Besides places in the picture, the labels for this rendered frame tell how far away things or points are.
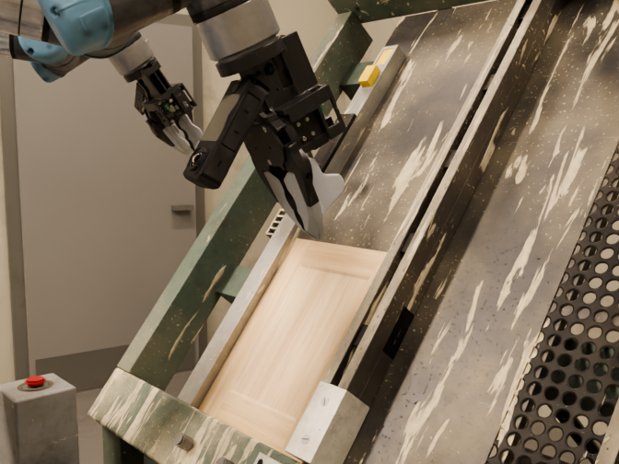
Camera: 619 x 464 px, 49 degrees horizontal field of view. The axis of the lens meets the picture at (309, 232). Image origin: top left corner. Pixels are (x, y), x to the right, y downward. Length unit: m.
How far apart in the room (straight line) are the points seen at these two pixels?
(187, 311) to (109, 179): 2.48
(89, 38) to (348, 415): 0.72
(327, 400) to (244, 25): 0.65
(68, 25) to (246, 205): 1.11
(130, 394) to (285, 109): 0.98
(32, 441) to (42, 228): 2.59
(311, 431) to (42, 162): 3.04
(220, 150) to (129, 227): 3.46
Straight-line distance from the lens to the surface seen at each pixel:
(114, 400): 1.58
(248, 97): 0.68
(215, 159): 0.67
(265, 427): 1.26
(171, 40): 4.23
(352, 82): 1.86
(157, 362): 1.62
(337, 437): 1.13
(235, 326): 1.42
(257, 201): 1.71
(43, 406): 1.46
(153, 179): 4.14
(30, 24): 0.78
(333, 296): 1.31
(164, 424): 1.41
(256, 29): 0.67
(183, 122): 1.41
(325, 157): 1.54
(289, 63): 0.71
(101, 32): 0.65
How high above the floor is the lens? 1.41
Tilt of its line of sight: 7 degrees down
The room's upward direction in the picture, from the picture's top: straight up
